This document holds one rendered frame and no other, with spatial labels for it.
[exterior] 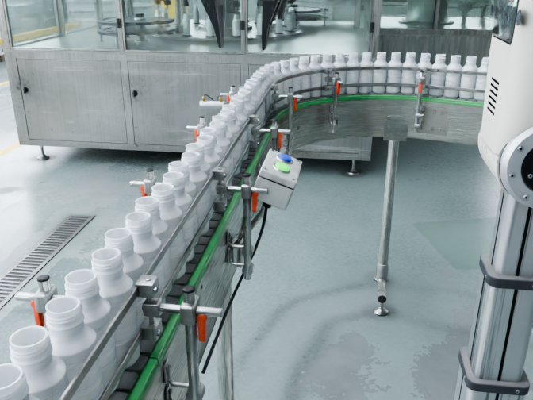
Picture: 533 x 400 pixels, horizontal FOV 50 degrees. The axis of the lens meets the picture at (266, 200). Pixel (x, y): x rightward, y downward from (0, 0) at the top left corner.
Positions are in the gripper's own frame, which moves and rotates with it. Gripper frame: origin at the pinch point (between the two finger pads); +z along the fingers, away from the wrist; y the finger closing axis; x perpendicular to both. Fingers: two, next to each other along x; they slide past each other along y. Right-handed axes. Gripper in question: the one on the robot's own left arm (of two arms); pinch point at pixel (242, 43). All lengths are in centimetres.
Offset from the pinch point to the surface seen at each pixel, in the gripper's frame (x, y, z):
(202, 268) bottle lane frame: 4.9, -8.0, 40.7
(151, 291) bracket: -21.7, -8.0, 29.6
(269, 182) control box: 24.7, 1.1, 30.6
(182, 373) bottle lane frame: -11, -8, 52
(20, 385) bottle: -47, -11, 25
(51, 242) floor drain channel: 195, -149, 142
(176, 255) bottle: -0.9, -11.0, 35.3
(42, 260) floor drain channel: 173, -143, 142
